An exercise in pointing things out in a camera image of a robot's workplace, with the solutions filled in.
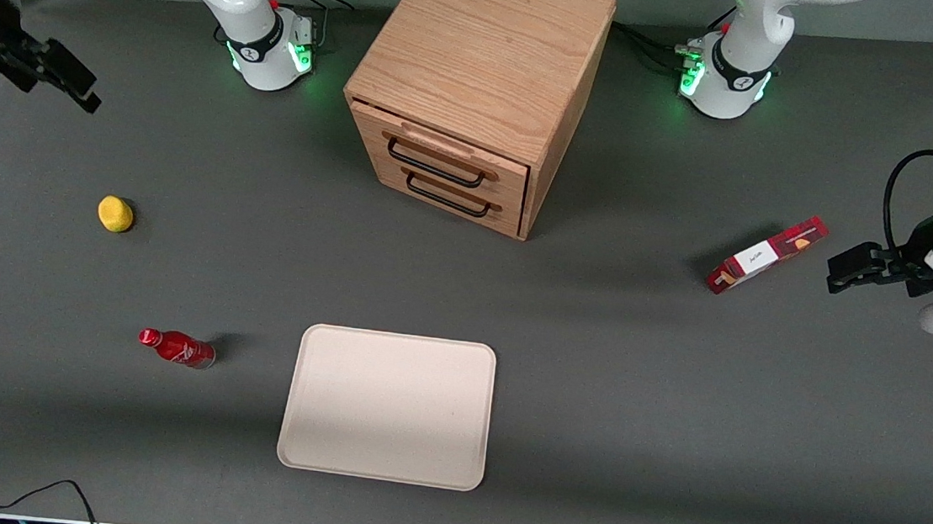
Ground yellow lemon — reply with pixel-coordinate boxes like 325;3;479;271
96;194;137;235

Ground oak wooden drawer cabinet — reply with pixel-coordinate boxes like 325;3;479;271
331;0;618;248

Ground black cables at left arm base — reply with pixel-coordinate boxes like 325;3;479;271
607;0;739;80

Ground red and white snack box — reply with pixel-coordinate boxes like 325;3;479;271
705;207;831;304

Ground beige rectangular tray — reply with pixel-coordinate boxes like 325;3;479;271
275;320;499;494

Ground red soda bottle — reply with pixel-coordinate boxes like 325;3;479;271
137;327;219;372

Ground wooden drawer with light interior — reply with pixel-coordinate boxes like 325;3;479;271
343;99;536;211

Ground thin black cable on table edge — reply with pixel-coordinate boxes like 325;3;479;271
0;474;104;524

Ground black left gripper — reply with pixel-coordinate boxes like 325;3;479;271
824;193;933;303

